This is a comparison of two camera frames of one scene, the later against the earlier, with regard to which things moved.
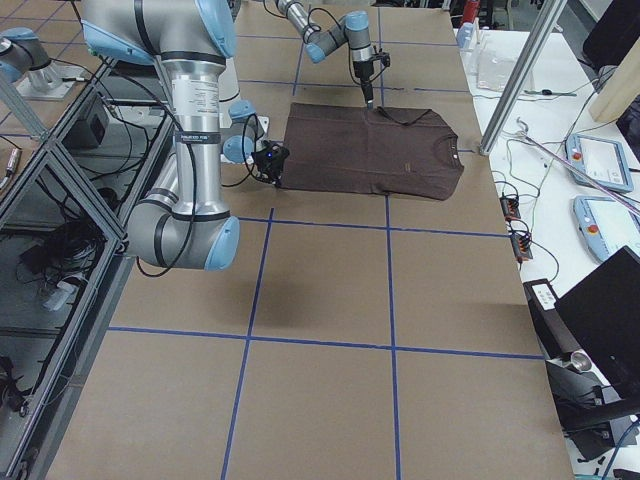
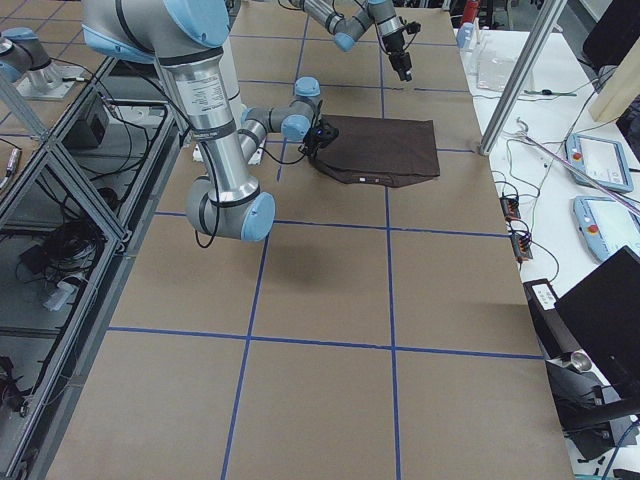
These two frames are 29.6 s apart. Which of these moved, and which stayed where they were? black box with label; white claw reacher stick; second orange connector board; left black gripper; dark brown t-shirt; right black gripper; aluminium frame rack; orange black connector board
Moved: dark brown t-shirt; right black gripper; left black gripper
Stayed: second orange connector board; orange black connector board; black box with label; white claw reacher stick; aluminium frame rack
